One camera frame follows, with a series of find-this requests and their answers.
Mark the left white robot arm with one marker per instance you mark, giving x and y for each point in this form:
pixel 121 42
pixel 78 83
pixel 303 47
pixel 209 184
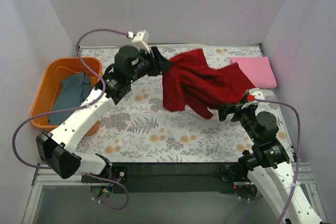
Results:
pixel 58 148

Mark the grey blue t shirt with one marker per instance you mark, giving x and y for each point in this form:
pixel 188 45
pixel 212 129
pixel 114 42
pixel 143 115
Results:
pixel 75 90

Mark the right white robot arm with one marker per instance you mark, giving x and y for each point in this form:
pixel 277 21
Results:
pixel 268 165

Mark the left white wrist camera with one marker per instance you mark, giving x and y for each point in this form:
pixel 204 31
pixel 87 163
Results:
pixel 139 40

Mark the red t shirt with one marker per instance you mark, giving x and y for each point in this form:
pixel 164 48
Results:
pixel 192 82

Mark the folded pink t shirt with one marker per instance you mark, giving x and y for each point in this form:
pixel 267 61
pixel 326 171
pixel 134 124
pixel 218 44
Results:
pixel 257 70

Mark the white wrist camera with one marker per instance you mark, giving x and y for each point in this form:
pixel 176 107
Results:
pixel 251 97
pixel 139 40

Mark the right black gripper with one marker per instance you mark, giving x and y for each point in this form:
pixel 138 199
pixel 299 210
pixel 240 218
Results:
pixel 233 109

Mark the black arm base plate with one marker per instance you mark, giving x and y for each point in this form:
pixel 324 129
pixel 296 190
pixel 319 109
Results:
pixel 224 178

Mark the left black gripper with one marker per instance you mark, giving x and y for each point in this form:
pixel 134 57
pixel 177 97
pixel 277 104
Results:
pixel 154 61

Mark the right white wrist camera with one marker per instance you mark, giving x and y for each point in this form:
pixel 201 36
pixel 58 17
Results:
pixel 251 97

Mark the floral table cloth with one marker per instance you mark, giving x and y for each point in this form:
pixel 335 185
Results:
pixel 139 129

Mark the orange plastic tub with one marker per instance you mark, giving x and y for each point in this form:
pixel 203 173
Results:
pixel 50 88

